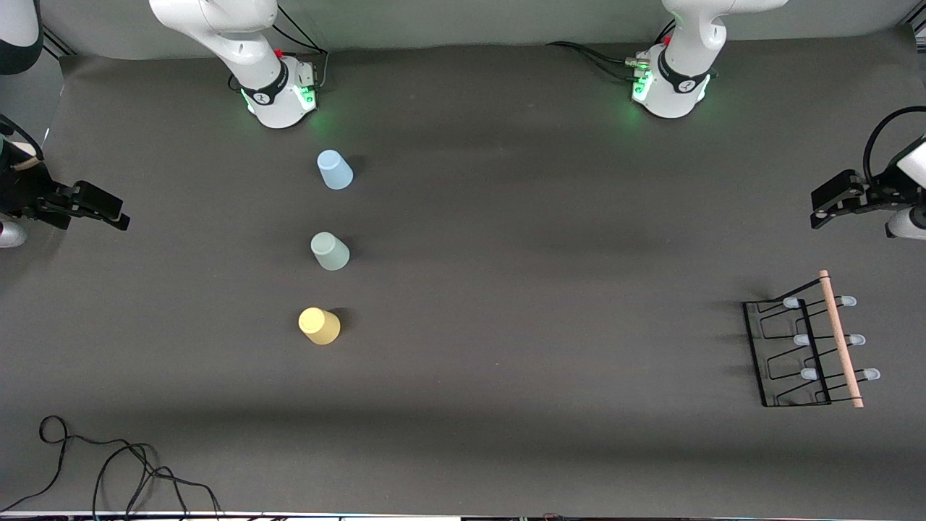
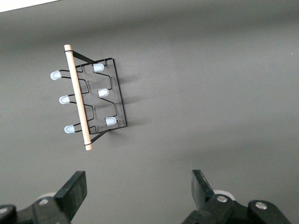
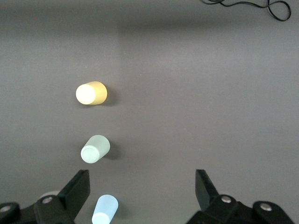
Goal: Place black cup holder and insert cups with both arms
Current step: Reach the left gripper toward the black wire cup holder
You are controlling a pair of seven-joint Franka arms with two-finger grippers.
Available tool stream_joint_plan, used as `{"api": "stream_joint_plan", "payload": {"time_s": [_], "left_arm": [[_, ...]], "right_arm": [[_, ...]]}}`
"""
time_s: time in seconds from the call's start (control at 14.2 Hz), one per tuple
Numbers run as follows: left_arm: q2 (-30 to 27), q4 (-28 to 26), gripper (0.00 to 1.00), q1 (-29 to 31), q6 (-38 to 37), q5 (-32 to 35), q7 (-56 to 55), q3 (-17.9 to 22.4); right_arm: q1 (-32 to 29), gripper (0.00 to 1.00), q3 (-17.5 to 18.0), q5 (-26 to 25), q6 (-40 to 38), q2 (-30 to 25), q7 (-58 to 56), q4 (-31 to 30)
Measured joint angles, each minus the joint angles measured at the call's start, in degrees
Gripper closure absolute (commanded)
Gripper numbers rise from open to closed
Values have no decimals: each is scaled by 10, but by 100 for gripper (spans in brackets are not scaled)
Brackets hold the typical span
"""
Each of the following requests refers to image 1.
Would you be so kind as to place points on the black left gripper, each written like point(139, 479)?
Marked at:
point(877, 195)

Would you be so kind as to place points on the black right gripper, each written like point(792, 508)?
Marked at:
point(23, 192)

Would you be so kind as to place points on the pale green plastic cup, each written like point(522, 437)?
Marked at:
point(330, 252)

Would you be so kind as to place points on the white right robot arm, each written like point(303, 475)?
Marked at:
point(239, 43)

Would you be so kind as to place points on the yellow plastic cup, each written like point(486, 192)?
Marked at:
point(319, 326)

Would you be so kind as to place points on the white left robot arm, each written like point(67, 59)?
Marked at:
point(684, 72)

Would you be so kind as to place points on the light blue plastic cup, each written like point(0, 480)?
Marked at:
point(335, 172)

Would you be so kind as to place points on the dark grey table mat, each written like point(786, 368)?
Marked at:
point(579, 362)

